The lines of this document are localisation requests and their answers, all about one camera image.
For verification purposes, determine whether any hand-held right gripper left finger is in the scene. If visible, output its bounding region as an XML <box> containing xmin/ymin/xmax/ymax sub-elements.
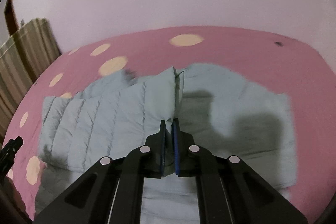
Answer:
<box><xmin>33</xmin><ymin>120</ymin><xmax>167</xmax><ymax>224</ymax></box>

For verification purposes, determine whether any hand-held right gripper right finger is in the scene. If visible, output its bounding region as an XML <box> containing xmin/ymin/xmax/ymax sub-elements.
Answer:
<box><xmin>172</xmin><ymin>118</ymin><xmax>309</xmax><ymax>224</ymax></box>

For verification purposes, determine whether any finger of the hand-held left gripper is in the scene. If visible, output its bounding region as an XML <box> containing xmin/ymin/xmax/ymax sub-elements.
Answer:
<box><xmin>0</xmin><ymin>136</ymin><xmax>24</xmax><ymax>178</ymax></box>

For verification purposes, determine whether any light blue puffer jacket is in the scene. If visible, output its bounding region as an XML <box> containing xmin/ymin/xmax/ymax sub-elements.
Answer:
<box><xmin>34</xmin><ymin>63</ymin><xmax>298</xmax><ymax>224</ymax></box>

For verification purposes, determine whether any striped curtain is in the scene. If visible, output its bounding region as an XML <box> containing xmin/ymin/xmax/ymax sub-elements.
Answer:
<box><xmin>0</xmin><ymin>18</ymin><xmax>62</xmax><ymax>139</ymax></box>

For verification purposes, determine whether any pink dotted bed sheet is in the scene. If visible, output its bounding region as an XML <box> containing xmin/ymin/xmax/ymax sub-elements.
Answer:
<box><xmin>1</xmin><ymin>26</ymin><xmax>336</xmax><ymax>222</ymax></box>

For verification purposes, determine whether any brown wooden door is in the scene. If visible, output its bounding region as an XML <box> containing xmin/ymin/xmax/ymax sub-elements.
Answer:
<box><xmin>4</xmin><ymin>0</ymin><xmax>20</xmax><ymax>37</ymax></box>

